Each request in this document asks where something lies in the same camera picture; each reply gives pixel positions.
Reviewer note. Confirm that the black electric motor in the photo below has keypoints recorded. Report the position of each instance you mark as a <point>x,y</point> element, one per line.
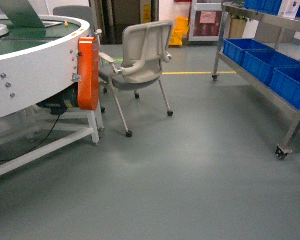
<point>61,102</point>

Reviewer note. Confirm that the blue bin on cart middle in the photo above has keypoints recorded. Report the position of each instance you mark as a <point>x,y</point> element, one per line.
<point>261,64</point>

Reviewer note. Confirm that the white carton on shelf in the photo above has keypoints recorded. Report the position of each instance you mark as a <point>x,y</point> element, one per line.
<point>289,8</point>

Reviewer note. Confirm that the potted plant in pot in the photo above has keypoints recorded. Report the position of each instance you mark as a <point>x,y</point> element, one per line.
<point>237,25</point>

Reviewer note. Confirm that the yellow wet floor sign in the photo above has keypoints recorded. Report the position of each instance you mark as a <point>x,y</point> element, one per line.
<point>181,29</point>

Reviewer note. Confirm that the fire extinguisher cabinet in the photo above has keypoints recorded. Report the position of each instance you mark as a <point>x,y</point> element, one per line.
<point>205,17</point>

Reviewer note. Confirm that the grey office chair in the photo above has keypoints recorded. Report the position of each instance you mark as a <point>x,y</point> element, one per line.
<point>145,48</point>

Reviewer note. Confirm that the blue bin on cart near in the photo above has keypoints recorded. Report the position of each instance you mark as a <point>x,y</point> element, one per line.
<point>286,83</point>

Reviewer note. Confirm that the blue bin on cart far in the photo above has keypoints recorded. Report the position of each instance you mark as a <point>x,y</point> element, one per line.
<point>236,49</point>

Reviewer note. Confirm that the white round conveyor machine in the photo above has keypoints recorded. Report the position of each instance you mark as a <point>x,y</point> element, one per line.
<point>36,64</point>

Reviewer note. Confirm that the orange motor guard cover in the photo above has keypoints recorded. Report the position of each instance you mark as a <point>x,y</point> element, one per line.
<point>88,69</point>

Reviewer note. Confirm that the blue bin on cart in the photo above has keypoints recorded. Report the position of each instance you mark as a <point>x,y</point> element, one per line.
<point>286,83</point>
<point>261,64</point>
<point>236,49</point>

